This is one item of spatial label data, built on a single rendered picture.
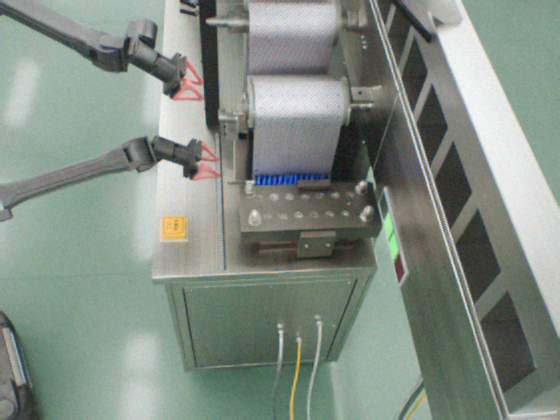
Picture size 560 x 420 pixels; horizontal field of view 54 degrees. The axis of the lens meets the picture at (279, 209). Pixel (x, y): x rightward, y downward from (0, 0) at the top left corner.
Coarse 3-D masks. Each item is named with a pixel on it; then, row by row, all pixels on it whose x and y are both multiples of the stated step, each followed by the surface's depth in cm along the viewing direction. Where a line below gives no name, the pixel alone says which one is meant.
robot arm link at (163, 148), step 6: (156, 138) 146; (162, 138) 147; (156, 144) 145; (162, 144) 146; (168, 144) 147; (156, 150) 145; (162, 150) 146; (168, 150) 146; (156, 156) 147; (162, 156) 147; (168, 156) 147
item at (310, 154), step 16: (256, 144) 150; (272, 144) 151; (288, 144) 151; (304, 144) 152; (320, 144) 152; (336, 144) 153; (256, 160) 156; (272, 160) 156; (288, 160) 157; (304, 160) 158; (320, 160) 158; (256, 176) 162; (288, 176) 163
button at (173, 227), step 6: (162, 216) 163; (168, 216) 163; (174, 216) 163; (180, 216) 163; (162, 222) 162; (168, 222) 162; (174, 222) 162; (180, 222) 162; (162, 228) 161; (168, 228) 161; (174, 228) 161; (180, 228) 161; (162, 234) 159; (168, 234) 160; (174, 234) 160; (180, 234) 160
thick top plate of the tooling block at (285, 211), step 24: (240, 192) 157; (264, 192) 158; (288, 192) 158; (312, 192) 159; (336, 192) 159; (240, 216) 153; (264, 216) 153; (288, 216) 153; (312, 216) 155; (336, 216) 154; (360, 216) 155; (264, 240) 154; (288, 240) 155
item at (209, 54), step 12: (204, 0) 150; (216, 0) 150; (204, 12) 153; (216, 12) 153; (204, 24) 156; (204, 36) 159; (216, 36) 160; (204, 48) 163; (216, 48) 163; (204, 60) 166; (216, 60) 167; (204, 72) 170; (216, 72) 171; (204, 84) 174; (216, 84) 175; (204, 96) 178; (216, 96) 179; (204, 108) 184; (216, 108) 183; (216, 120) 188
